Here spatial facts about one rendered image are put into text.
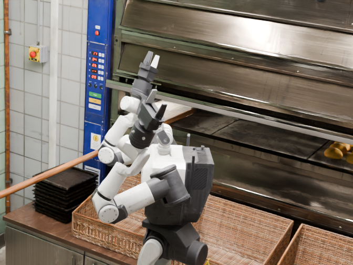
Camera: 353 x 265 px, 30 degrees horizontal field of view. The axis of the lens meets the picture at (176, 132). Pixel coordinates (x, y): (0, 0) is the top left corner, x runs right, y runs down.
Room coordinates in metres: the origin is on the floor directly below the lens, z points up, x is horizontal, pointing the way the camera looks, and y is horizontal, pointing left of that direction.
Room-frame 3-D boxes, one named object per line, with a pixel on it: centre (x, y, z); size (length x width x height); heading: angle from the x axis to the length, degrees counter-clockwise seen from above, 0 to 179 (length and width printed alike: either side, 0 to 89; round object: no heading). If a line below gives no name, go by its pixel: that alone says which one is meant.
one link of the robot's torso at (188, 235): (2.61, -0.03, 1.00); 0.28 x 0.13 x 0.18; 62
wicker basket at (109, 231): (3.44, 0.20, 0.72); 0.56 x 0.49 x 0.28; 63
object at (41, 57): (4.07, 0.91, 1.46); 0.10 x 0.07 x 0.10; 62
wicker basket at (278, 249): (3.16, -0.32, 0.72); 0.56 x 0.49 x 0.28; 61
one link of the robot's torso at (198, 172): (2.65, -0.01, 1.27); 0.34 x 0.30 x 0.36; 5
